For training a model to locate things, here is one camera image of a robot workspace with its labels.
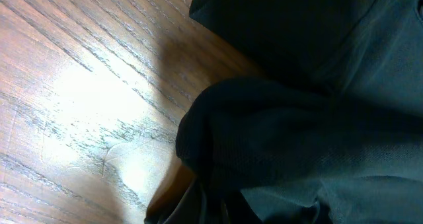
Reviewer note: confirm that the black polo shirt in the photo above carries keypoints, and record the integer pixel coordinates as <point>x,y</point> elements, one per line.
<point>332,135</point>

